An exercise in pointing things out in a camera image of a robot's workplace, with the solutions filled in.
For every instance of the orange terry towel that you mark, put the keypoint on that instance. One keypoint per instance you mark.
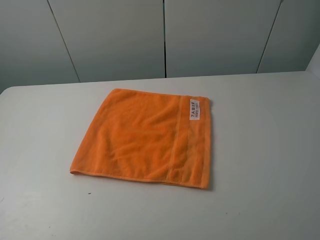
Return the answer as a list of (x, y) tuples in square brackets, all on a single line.
[(149, 137)]

